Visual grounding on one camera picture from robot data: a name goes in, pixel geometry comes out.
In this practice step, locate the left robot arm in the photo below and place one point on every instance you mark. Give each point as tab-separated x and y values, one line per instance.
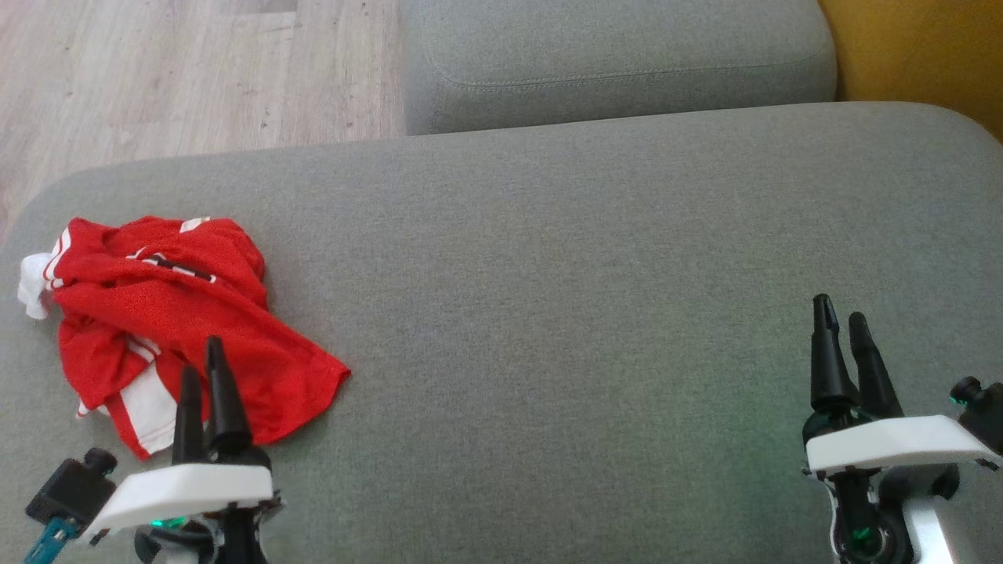
204	547

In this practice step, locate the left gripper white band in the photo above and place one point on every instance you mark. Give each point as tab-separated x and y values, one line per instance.
180	489

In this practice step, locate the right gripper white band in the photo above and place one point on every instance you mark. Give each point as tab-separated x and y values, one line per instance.
885	442

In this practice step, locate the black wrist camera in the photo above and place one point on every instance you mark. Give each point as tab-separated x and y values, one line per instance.
70	489
983	411

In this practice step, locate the red shorts wide white stripe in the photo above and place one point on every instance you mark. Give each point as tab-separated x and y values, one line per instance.
266	368

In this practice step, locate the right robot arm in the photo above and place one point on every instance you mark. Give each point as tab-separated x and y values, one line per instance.
936	533

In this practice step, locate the red jersey white striped sleeves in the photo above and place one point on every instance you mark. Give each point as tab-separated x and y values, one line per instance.
157	258

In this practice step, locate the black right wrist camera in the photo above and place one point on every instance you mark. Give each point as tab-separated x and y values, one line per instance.
983	411

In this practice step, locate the large grey fabric ottoman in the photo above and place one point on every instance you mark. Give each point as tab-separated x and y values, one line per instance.
548	313

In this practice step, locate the yellow sofa back cushion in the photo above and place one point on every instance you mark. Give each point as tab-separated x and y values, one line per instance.
925	47

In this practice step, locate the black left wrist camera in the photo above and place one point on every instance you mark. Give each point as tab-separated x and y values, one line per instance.
70	489

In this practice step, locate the grey sofa seat cushion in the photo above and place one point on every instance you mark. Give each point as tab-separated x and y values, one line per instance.
611	55

